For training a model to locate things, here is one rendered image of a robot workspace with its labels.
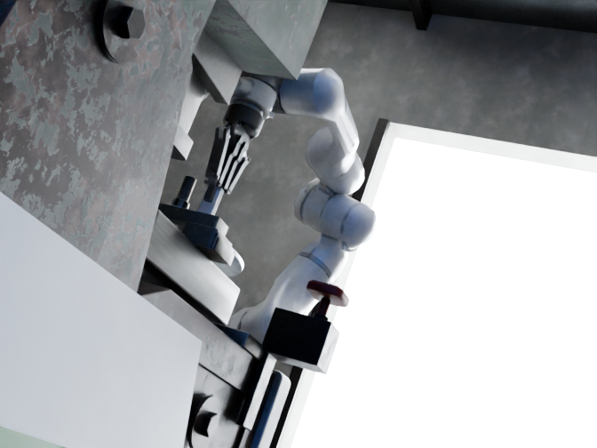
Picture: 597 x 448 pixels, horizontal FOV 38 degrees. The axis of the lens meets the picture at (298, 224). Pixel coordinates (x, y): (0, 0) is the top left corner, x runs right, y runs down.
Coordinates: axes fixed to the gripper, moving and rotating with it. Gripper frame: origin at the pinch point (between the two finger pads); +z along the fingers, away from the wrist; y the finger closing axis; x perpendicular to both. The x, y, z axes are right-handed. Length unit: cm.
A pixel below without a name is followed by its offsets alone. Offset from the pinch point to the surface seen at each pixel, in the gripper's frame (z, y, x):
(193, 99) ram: -5.8, -30.3, -8.1
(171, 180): -159, 417, 288
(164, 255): 24, -45, -23
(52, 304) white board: 37, -71, -31
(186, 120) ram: -2.2, -29.8, -8.1
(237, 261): 11.8, -7.7, -13.9
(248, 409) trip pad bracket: 35.4, -14.2, -27.8
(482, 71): -297, 421, 73
